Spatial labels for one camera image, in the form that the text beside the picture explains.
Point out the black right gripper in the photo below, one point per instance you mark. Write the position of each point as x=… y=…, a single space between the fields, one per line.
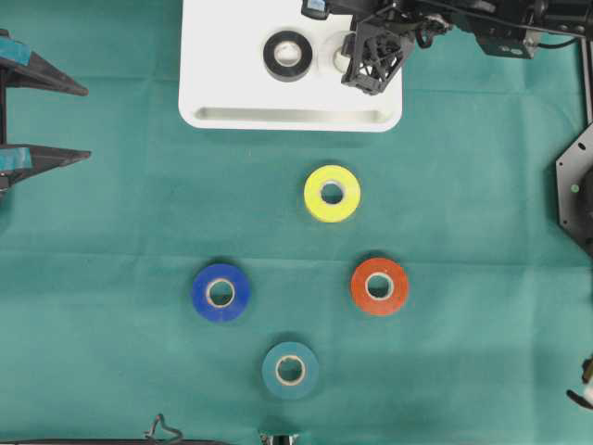
x=382 y=37

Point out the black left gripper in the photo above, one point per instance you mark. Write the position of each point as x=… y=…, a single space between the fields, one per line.
x=23 y=68

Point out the white tape roll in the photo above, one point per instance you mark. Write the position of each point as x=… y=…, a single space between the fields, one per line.
x=330 y=60

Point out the black tape roll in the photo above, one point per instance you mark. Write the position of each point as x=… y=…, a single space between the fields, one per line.
x=287 y=56

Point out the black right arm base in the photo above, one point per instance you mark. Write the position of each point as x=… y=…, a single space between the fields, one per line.
x=574 y=172

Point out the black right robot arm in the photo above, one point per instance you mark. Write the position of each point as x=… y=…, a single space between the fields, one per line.
x=514 y=28

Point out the yellow tape roll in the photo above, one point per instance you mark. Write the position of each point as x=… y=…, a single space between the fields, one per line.
x=332 y=194

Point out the white plastic tray case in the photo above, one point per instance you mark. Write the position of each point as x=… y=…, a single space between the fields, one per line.
x=224 y=83

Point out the red tape roll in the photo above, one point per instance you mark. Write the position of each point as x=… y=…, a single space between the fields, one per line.
x=379 y=286

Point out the blue tape roll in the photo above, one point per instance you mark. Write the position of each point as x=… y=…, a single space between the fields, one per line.
x=220 y=292

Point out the teal green tape roll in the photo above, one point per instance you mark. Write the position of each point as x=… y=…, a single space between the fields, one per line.
x=290 y=371

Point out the green table cloth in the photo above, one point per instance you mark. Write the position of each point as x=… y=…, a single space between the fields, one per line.
x=98 y=329

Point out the white black object right edge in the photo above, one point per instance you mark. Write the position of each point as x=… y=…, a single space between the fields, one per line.
x=583 y=398

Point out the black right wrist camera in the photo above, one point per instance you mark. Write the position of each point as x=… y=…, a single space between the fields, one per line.
x=321 y=10

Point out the metal camera mount bottom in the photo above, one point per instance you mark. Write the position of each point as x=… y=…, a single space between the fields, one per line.
x=279 y=439

